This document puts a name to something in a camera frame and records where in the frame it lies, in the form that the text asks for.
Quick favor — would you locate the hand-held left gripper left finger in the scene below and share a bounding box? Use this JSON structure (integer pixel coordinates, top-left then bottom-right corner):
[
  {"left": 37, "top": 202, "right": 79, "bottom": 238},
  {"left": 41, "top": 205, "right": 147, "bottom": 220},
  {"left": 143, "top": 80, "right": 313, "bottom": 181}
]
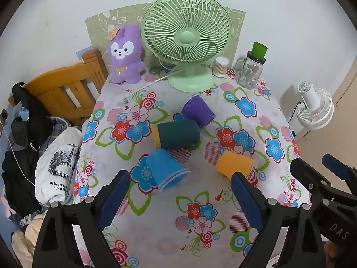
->
[{"left": 35, "top": 170, "right": 131, "bottom": 268}]

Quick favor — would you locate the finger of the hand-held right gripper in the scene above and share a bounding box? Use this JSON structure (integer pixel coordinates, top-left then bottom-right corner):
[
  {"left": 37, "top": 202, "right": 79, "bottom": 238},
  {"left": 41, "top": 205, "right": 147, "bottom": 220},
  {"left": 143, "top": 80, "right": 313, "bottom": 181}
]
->
[
  {"left": 290, "top": 159, "right": 344, "bottom": 202},
  {"left": 322, "top": 153, "right": 357, "bottom": 194}
]

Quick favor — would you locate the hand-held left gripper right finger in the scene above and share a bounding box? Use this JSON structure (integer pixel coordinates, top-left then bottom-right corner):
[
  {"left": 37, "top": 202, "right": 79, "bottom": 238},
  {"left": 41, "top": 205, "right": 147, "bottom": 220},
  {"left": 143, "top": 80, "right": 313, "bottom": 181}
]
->
[{"left": 230, "top": 172, "right": 327, "bottom": 268}]

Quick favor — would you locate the orange plastic cup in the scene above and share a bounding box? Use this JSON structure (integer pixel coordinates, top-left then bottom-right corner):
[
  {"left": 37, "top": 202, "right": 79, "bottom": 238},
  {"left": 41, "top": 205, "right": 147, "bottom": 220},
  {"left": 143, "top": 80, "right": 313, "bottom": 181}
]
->
[{"left": 216, "top": 151, "right": 257, "bottom": 180}]

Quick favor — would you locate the blue plastic cup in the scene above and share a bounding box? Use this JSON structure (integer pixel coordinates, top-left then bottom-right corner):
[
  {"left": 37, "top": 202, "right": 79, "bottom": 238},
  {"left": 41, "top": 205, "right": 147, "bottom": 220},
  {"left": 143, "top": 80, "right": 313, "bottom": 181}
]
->
[{"left": 146, "top": 149, "right": 192, "bottom": 192}]

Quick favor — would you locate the dark teal cup yellow rim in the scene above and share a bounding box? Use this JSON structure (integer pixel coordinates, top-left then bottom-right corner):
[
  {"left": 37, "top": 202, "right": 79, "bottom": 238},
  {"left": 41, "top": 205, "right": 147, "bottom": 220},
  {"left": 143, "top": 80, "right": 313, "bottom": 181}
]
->
[{"left": 151, "top": 119, "right": 201, "bottom": 150}]

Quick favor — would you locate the purple plastic cup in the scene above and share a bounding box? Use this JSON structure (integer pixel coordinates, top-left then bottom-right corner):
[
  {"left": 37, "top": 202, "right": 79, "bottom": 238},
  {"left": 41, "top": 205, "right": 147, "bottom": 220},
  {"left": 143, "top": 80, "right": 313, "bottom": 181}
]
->
[{"left": 181, "top": 95, "right": 216, "bottom": 129}]

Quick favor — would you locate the person's right hand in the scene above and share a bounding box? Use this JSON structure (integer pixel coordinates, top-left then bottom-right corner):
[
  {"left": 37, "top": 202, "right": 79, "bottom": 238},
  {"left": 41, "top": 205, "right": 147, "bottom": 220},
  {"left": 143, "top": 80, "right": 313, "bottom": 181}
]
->
[{"left": 324, "top": 240, "right": 345, "bottom": 268}]

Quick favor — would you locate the wooden door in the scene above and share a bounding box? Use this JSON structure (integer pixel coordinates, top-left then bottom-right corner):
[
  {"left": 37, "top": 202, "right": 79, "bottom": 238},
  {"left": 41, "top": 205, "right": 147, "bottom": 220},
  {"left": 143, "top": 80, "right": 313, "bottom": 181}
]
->
[{"left": 293, "top": 59, "right": 357, "bottom": 174}]

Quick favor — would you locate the white circulator fan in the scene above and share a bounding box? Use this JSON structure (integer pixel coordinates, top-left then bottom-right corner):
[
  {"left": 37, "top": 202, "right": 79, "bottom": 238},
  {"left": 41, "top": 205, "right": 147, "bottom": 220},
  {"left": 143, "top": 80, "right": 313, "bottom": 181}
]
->
[{"left": 296, "top": 81, "right": 334, "bottom": 130}]

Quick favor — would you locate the floral tablecloth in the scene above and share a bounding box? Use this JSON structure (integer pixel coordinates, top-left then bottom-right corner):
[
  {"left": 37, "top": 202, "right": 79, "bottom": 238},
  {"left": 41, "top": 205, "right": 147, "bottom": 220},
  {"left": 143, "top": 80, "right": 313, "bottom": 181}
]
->
[{"left": 72, "top": 67, "right": 311, "bottom": 268}]

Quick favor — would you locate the white printed shirt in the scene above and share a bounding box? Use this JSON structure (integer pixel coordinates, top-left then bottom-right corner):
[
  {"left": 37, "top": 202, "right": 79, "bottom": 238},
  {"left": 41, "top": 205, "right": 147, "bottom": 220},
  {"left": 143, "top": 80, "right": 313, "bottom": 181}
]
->
[{"left": 35, "top": 127, "right": 83, "bottom": 207}]

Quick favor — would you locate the grey garment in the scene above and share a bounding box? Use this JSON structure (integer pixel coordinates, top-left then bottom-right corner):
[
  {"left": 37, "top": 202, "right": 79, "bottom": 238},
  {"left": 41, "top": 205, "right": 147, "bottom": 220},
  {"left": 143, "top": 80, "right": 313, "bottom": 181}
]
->
[{"left": 42, "top": 117, "right": 70, "bottom": 153}]

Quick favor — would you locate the beige cloth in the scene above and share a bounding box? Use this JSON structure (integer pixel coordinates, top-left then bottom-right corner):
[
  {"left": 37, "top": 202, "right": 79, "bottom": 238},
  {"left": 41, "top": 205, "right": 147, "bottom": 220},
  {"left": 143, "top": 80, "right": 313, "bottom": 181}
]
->
[{"left": 11, "top": 215, "right": 48, "bottom": 268}]

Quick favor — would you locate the glass mug jar green lid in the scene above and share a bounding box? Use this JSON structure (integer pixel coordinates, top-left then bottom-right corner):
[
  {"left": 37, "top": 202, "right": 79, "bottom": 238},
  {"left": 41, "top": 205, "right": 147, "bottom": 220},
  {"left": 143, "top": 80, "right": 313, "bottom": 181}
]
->
[{"left": 234, "top": 42, "right": 268, "bottom": 90}]

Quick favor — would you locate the black jacket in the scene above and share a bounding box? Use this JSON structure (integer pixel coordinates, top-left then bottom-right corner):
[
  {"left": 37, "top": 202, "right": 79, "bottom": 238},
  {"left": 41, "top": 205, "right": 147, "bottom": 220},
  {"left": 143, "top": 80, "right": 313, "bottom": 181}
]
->
[{"left": 1, "top": 82, "right": 53, "bottom": 215}]

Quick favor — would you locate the wooden chair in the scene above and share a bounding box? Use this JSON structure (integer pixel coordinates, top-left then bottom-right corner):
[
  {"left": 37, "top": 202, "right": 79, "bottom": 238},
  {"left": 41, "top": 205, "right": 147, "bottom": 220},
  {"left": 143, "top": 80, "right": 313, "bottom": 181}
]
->
[{"left": 8, "top": 48, "right": 109, "bottom": 126}]

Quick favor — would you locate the purple plush rabbit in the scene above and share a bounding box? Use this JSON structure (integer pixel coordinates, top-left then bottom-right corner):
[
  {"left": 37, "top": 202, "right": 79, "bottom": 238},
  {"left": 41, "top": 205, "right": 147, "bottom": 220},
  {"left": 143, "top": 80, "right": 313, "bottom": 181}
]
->
[{"left": 107, "top": 25, "right": 145, "bottom": 85}]

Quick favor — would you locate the cotton swab container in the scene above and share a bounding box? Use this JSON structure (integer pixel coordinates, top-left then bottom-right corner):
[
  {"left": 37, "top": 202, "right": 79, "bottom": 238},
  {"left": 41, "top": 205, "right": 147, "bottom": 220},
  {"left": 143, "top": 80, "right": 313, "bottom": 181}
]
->
[{"left": 212, "top": 57, "right": 230, "bottom": 77}]

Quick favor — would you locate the blue patterned cloth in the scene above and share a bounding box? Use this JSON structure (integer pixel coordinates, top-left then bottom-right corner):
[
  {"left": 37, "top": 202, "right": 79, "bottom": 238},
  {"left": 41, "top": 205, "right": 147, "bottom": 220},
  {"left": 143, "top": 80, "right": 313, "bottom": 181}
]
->
[{"left": 76, "top": 45, "right": 94, "bottom": 60}]

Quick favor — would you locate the green desk fan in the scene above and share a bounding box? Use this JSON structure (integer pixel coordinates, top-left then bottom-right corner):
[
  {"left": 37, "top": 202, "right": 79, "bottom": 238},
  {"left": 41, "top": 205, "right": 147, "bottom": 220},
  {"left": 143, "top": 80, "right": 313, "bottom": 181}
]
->
[{"left": 141, "top": 0, "right": 232, "bottom": 92}]

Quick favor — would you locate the black fan cable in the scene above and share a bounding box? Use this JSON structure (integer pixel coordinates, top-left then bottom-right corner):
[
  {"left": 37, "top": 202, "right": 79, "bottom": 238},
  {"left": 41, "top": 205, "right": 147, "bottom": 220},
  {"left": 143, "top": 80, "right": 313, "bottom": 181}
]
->
[{"left": 287, "top": 100, "right": 303, "bottom": 123}]

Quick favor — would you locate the thin white cable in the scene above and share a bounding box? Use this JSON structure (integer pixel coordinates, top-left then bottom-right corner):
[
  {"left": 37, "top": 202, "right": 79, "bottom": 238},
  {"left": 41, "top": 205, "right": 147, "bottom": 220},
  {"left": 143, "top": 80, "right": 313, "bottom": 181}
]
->
[{"left": 0, "top": 123, "right": 37, "bottom": 186}]

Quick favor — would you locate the white fan power cord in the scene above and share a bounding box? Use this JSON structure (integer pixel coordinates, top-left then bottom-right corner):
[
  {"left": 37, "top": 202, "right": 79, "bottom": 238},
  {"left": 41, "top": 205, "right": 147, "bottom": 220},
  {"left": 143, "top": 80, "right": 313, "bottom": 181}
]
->
[{"left": 125, "top": 68, "right": 185, "bottom": 102}]

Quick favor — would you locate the beige rabbit wall poster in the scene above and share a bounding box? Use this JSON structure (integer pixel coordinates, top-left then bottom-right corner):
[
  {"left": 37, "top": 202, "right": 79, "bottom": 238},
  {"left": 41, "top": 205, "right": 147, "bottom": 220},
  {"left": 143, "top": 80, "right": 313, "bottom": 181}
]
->
[{"left": 85, "top": 3, "right": 246, "bottom": 76}]

